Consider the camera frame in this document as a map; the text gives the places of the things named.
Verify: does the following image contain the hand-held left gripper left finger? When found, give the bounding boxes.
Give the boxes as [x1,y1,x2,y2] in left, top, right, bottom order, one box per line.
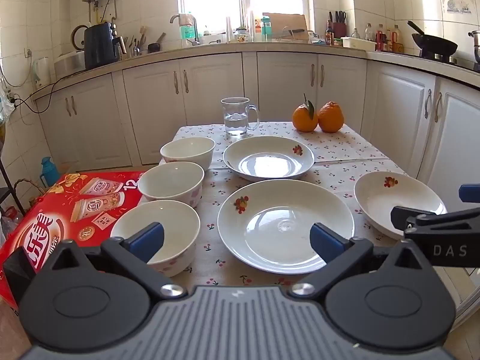
[47,222,188,301]

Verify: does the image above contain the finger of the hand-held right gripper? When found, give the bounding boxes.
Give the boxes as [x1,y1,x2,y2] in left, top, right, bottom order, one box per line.
[390,206,480,240]
[458,184,480,204]

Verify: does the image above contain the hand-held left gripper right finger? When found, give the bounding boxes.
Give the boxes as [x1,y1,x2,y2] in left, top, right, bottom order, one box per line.
[288,223,432,301]

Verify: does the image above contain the white pink floral bowl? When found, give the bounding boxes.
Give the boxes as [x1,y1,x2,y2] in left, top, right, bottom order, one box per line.
[160,136,216,171]
[110,199,201,278]
[137,161,205,209]

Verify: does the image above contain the white fruit print plate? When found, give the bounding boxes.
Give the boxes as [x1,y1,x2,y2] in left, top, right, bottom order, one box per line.
[353,171,448,241]
[217,180,355,275]
[222,136,316,182]

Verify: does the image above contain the cherry print tablecloth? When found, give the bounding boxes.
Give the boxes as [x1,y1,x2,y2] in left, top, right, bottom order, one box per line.
[110,121,464,301]

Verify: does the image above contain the red printed carton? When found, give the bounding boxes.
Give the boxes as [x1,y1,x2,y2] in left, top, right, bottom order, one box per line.
[0,170,147,310]

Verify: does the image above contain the teal thermos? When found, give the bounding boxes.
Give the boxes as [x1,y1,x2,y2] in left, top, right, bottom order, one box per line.
[40,156,61,188]

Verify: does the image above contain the wicker basket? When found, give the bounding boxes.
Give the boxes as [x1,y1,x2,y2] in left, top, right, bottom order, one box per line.
[13,179,47,214]

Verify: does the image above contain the white kitchen cabinets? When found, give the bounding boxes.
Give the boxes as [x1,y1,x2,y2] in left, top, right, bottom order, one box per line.
[32,41,480,211]

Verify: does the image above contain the orange with leaf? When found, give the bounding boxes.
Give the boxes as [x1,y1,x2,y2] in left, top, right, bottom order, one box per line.
[292,94,319,133]

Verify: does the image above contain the bumpy orange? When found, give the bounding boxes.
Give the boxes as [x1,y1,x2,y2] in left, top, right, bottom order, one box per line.
[318,100,345,134]

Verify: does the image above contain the black gas stove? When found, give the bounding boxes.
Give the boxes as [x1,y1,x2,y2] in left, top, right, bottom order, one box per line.
[412,52,480,72]

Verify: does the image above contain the steel pot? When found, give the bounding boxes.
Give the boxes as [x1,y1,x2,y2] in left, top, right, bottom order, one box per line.
[468,30,480,72]

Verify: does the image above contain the clear glass mug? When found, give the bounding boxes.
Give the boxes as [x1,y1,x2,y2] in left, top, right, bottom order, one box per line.
[220,97,260,137]

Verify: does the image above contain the black wok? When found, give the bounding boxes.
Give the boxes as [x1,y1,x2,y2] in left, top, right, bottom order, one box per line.
[407,20,459,59]

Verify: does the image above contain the yellow oil bottle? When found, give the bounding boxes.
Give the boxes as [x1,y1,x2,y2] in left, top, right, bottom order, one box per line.
[392,24,404,53]

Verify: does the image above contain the white plastic tray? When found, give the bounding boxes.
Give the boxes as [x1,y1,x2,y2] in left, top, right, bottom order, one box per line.
[341,37,376,50]

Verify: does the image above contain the utensil holder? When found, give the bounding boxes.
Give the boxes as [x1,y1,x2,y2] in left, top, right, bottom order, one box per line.
[124,26,149,59]

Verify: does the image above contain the white rice cooker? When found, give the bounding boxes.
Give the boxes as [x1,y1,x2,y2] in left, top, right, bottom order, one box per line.
[53,50,86,80]

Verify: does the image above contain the small black pot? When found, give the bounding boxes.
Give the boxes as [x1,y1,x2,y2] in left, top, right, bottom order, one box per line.
[147,32,167,54]

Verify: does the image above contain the white electric kettle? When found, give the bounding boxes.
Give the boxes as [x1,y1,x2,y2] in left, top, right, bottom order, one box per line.
[32,57,51,91]

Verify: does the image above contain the dark blue air fryer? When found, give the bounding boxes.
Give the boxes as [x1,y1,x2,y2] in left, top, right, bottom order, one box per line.
[83,22,127,70]

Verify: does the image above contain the red knife block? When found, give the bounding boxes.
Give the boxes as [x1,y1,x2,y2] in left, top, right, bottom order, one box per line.
[329,10,347,39]

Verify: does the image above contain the green dish soap bottle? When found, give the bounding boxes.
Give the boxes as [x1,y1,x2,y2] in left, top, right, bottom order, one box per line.
[180,11,199,41]

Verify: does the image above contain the metal faucet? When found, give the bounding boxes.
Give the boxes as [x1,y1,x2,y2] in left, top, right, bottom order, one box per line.
[170,13,201,46]

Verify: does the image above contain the wooden cutting board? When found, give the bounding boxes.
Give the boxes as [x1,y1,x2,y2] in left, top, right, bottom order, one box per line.
[262,12,309,41]

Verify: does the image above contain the wall sticker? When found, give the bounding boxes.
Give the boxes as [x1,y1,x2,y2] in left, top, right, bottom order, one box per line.
[446,0,471,15]

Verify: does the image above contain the black handled cleaver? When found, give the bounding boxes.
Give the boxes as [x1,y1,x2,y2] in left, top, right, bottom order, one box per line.
[279,26,306,40]

